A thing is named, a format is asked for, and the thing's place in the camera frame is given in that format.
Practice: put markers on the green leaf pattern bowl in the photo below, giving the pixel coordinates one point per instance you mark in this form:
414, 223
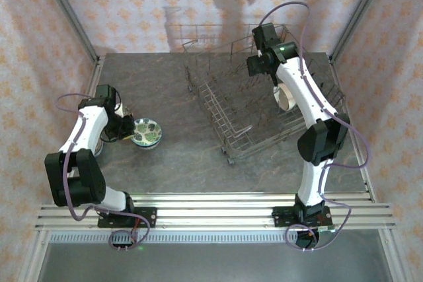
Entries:
147, 133

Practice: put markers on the brown lattice pattern bowl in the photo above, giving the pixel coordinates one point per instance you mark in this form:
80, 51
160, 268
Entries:
99, 149

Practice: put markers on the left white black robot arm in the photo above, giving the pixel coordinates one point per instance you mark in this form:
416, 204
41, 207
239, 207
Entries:
86, 126

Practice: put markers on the black connector block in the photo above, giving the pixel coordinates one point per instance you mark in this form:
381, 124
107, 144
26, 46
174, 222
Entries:
124, 246

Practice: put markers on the grey metal lower panel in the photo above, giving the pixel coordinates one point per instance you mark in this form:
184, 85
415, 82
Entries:
211, 262

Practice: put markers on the green circuit board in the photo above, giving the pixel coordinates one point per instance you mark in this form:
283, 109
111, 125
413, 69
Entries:
327, 228

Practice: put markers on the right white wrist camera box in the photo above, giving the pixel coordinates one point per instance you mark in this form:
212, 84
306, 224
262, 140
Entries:
260, 53

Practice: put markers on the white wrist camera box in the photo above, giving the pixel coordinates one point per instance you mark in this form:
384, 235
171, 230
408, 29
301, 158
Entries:
126, 110
260, 53

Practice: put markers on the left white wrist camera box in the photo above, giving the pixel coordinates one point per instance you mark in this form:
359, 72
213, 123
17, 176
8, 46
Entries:
126, 110

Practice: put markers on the aluminium table side rail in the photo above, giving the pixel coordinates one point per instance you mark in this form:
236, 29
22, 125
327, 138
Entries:
94, 77
334, 67

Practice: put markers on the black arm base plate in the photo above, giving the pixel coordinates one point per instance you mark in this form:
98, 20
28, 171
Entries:
150, 212
281, 216

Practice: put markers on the aluminium frame post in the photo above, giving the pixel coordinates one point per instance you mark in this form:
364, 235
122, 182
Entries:
68, 11
358, 11

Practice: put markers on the aluminium rail base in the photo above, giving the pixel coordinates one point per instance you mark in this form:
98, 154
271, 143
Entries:
211, 211

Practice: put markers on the aluminium frame leg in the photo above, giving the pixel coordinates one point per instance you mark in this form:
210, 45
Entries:
33, 259
393, 259

